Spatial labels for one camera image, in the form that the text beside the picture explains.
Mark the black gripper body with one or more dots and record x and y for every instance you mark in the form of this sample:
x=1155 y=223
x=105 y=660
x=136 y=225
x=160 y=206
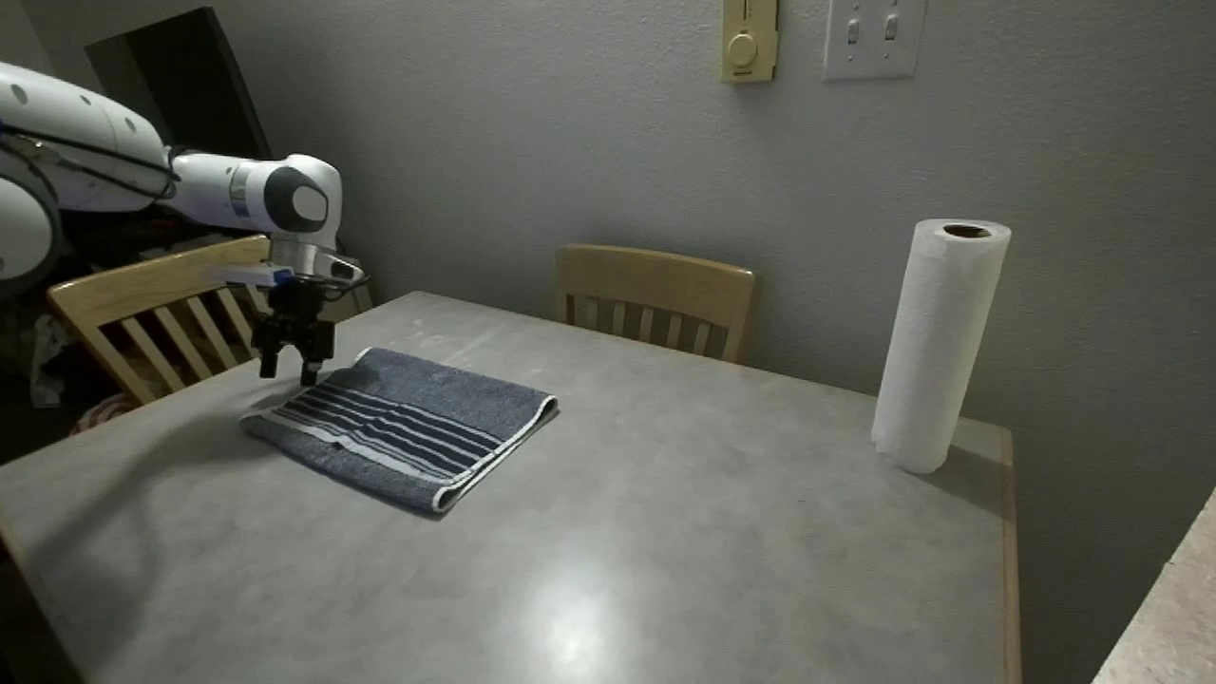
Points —
x=297 y=326

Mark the blue striped towel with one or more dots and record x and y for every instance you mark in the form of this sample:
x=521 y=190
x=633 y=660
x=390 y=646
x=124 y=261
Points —
x=404 y=422

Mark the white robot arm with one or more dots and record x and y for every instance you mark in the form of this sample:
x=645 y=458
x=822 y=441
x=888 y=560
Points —
x=241 y=190

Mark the white paper towel roll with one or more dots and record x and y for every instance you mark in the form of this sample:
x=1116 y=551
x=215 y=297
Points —
x=935 y=345

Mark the wooden chair with slatted backrest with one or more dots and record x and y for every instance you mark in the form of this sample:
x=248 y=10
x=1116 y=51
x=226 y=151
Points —
x=126 y=297

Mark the wooden chair with curved backrest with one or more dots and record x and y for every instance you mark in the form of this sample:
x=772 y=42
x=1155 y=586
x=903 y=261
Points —
x=658 y=287

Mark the speckled beige countertop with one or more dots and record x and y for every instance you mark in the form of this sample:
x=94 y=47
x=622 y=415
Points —
x=1171 y=611

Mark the white light switch plate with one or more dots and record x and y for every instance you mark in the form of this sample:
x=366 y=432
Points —
x=877 y=38

